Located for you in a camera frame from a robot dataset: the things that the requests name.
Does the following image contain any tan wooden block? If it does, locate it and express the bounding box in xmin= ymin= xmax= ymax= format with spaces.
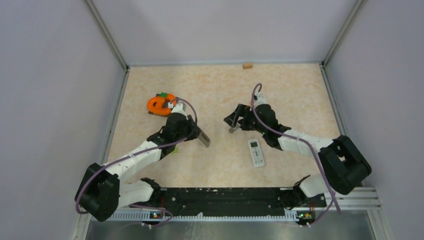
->
xmin=242 ymin=62 xmax=253 ymax=70

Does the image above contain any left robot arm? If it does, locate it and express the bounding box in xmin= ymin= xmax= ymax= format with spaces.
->
xmin=75 ymin=113 xmax=211 ymax=222

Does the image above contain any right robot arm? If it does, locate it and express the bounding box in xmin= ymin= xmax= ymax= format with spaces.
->
xmin=223 ymin=103 xmax=372 ymax=206

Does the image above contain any dark square mat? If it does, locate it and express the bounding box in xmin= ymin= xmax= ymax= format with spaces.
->
xmin=147 ymin=96 xmax=180 ymax=117

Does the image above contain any white remote control upright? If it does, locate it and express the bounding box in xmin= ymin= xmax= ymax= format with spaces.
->
xmin=248 ymin=139 xmax=265 ymax=168

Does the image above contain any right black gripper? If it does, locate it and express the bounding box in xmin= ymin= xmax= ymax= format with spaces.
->
xmin=224 ymin=103 xmax=267 ymax=135

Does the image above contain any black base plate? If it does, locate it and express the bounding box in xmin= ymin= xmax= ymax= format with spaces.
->
xmin=139 ymin=187 xmax=327 ymax=217

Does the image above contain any white remote control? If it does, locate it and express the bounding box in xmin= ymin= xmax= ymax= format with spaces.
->
xmin=197 ymin=130 xmax=211 ymax=148
xmin=248 ymin=139 xmax=265 ymax=168

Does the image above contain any grey battery cover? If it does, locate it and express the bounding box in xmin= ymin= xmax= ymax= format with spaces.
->
xmin=228 ymin=125 xmax=239 ymax=134

